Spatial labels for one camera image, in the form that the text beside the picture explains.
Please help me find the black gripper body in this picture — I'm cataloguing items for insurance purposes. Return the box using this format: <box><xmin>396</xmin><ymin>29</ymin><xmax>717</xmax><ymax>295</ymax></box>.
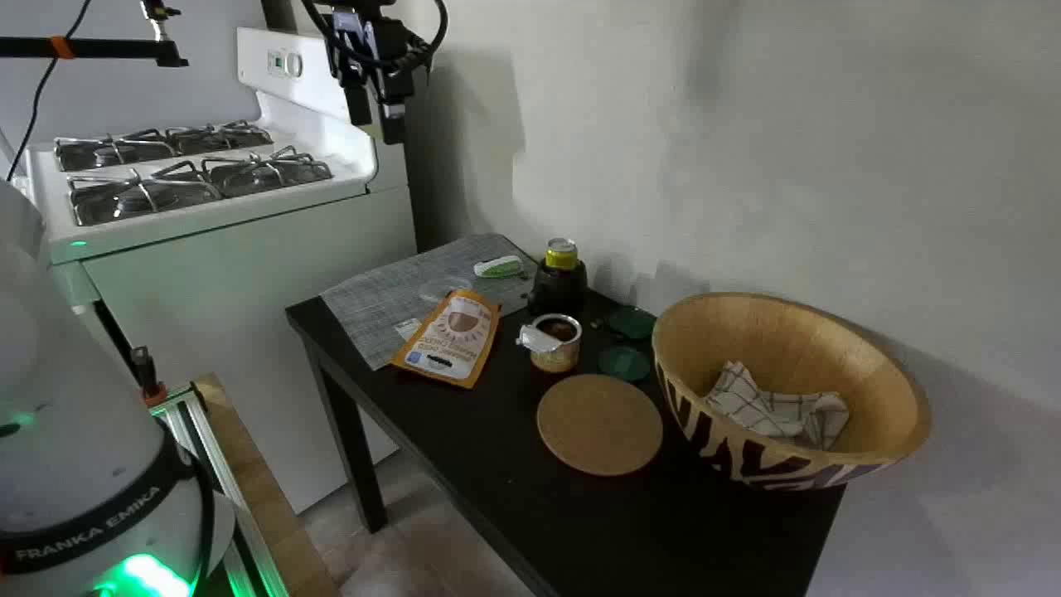
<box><xmin>330</xmin><ymin>0</ymin><xmax>430</xmax><ymax>93</ymax></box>

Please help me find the large patterned wooden bowl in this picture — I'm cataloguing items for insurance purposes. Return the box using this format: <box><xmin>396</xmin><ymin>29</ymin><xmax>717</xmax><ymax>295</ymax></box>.
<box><xmin>648</xmin><ymin>288</ymin><xmax>937</xmax><ymax>493</ymax></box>

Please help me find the black stove grate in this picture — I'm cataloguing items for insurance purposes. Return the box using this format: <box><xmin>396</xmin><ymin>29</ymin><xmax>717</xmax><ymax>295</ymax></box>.
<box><xmin>68</xmin><ymin>147</ymin><xmax>335</xmax><ymax>230</ymax></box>
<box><xmin>52</xmin><ymin>116</ymin><xmax>277</xmax><ymax>177</ymax></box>

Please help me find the green white brush pack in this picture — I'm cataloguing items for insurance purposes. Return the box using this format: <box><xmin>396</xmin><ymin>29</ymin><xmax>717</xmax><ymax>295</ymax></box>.
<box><xmin>471</xmin><ymin>257</ymin><xmax>523</xmax><ymax>281</ymax></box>

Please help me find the grey woven placemat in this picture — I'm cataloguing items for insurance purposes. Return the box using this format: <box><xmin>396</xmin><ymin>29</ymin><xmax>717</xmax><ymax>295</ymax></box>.
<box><xmin>318</xmin><ymin>230</ymin><xmax>545</xmax><ymax>375</ymax></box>

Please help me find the white gas stove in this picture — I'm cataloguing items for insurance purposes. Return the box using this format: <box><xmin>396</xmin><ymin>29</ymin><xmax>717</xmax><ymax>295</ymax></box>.
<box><xmin>30</xmin><ymin>26</ymin><xmax>424</xmax><ymax>518</ymax></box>

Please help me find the orange food packet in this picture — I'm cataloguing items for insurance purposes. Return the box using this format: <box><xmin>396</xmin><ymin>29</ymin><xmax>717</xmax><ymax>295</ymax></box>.
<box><xmin>388</xmin><ymin>288</ymin><xmax>505</xmax><ymax>393</ymax></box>

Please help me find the dark jar with yellow lid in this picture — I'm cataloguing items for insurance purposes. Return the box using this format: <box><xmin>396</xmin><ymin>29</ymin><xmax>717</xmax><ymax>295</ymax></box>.
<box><xmin>530</xmin><ymin>237</ymin><xmax>589</xmax><ymax>324</ymax></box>

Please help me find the white mug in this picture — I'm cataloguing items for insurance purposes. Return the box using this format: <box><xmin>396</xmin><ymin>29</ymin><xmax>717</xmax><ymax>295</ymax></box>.
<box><xmin>515</xmin><ymin>312</ymin><xmax>586</xmax><ymax>375</ymax></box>

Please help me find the green round lid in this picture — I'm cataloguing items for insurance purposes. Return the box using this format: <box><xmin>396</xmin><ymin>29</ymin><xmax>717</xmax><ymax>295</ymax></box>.
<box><xmin>604</xmin><ymin>307</ymin><xmax>661</xmax><ymax>341</ymax></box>
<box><xmin>595</xmin><ymin>341</ymin><xmax>658</xmax><ymax>388</ymax></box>

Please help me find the black rod with red tip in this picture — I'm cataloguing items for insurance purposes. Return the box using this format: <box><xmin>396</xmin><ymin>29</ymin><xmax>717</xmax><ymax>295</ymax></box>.
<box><xmin>89</xmin><ymin>295</ymin><xmax>174</xmax><ymax>409</ymax></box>

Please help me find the round cork mat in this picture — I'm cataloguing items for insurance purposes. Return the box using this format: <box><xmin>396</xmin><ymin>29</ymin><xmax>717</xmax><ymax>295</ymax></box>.
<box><xmin>535</xmin><ymin>371</ymin><xmax>666</xmax><ymax>480</ymax></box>

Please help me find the wooden board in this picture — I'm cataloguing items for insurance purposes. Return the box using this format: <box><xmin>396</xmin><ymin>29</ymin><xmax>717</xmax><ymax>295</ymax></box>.
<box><xmin>193</xmin><ymin>375</ymin><xmax>337</xmax><ymax>597</ymax></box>

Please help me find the black table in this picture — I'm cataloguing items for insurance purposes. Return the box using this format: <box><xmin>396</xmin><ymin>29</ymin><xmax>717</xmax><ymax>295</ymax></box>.
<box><xmin>281</xmin><ymin>230</ymin><xmax>850</xmax><ymax>597</ymax></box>

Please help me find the checked white cloth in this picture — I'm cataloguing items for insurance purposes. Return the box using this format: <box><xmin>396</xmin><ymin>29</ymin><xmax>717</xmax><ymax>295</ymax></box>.
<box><xmin>701</xmin><ymin>360</ymin><xmax>856</xmax><ymax>452</ymax></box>

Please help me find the black camera stand bar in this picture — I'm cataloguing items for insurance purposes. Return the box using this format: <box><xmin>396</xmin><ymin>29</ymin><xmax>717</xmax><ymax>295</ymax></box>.
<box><xmin>0</xmin><ymin>0</ymin><xmax>193</xmax><ymax>70</ymax></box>

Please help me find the thin black hanging cable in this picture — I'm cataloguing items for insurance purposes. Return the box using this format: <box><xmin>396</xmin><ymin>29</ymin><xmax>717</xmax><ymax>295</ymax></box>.
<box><xmin>4</xmin><ymin>0</ymin><xmax>94</xmax><ymax>187</ymax></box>

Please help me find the aluminium frame rail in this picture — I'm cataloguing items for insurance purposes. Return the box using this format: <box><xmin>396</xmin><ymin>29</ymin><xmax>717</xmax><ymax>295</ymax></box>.
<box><xmin>146</xmin><ymin>377</ymin><xmax>268</xmax><ymax>597</ymax></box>

